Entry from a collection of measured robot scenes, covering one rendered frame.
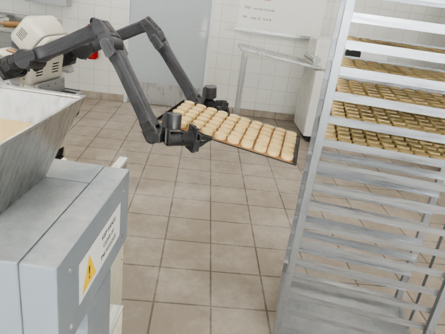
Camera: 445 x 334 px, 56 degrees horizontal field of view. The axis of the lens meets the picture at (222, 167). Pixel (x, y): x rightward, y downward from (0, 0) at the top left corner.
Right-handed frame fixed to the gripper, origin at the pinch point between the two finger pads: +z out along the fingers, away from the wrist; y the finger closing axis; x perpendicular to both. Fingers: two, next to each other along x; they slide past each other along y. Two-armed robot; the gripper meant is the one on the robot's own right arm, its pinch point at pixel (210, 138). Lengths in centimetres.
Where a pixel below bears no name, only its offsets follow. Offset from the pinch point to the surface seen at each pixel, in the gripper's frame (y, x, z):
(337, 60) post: 42, -31, 24
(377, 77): 39, -40, 36
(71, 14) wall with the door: -16, 437, 56
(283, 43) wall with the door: 5, 297, 290
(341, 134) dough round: 13, -29, 42
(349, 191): -5, -43, 40
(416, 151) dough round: 15, -51, 61
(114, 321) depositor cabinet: -13, -69, -62
